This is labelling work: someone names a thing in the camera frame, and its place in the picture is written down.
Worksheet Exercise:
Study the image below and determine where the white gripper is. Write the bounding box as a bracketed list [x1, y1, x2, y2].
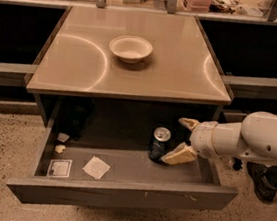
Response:
[161, 117, 218, 165]

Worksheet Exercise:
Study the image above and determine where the blue pepsi can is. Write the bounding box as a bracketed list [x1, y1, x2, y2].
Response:
[148, 126, 171, 163]

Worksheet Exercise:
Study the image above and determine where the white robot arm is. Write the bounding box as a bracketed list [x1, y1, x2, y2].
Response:
[161, 111, 277, 166]

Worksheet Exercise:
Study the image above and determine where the grey cabinet with counter top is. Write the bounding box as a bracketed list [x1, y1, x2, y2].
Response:
[18, 0, 244, 152]

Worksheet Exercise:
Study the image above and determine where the grey open drawer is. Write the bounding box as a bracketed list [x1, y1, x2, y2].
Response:
[4, 95, 248, 221]

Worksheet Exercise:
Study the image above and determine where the brown shoe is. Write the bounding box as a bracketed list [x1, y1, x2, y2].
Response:
[246, 162, 277, 203]

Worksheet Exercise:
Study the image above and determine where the white folded napkin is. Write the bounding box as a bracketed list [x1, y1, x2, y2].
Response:
[83, 156, 110, 179]

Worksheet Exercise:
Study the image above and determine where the white paper bowl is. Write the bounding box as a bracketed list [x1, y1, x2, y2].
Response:
[109, 35, 153, 64]

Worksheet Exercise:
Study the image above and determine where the grey right side shelf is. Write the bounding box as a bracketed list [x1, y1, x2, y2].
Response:
[222, 75, 277, 100]

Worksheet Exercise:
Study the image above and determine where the grey shelf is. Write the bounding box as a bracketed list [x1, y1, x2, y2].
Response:
[0, 62, 37, 87]
[222, 75, 277, 100]

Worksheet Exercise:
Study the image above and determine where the small white paper piece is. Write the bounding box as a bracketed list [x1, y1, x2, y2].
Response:
[57, 132, 70, 143]

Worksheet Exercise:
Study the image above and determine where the crumpled white paper scrap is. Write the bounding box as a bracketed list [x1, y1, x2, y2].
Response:
[55, 144, 66, 153]

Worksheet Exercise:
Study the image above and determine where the white label card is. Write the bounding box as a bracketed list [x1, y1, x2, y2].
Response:
[47, 159, 72, 178]

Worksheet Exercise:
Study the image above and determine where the grey left side shelf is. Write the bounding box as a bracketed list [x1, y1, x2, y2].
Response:
[0, 62, 37, 87]

